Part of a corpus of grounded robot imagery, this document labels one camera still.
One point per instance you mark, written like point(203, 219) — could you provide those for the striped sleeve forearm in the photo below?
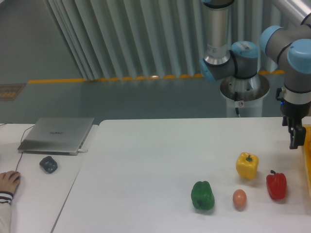
point(5, 211)

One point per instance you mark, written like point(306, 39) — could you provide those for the silver laptop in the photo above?
point(57, 135)

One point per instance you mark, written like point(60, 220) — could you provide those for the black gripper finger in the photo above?
point(297, 136)

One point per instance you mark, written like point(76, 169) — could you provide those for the green bell pepper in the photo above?
point(202, 196)

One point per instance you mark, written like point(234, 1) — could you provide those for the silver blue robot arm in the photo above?
point(289, 49)

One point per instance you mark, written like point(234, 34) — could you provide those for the red bell pepper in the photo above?
point(276, 185)

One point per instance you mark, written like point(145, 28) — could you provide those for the brown egg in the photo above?
point(239, 199)

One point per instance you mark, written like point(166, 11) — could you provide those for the yellow basket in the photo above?
point(307, 147)

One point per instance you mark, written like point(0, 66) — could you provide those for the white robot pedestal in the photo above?
point(244, 98)

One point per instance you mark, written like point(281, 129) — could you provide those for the black small device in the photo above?
point(48, 164)

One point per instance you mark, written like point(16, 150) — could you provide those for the yellow bell pepper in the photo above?
point(247, 165)

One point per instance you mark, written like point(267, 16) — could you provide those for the person's hand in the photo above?
point(9, 181)

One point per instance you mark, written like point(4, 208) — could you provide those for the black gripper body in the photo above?
point(294, 106)

